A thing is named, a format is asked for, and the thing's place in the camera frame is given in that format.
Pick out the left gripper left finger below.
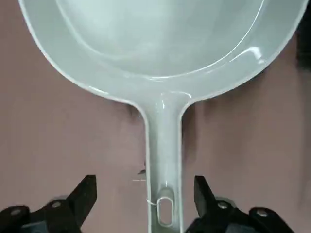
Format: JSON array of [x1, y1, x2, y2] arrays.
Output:
[[0, 174, 99, 233]]

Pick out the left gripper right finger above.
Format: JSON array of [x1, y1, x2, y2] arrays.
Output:
[[187, 175, 295, 233]]

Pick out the pale grey plastic dustpan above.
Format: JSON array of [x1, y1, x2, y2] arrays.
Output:
[[17, 0, 307, 233]]

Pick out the white brush black bristles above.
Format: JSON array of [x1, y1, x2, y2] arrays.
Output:
[[295, 14, 311, 71]]

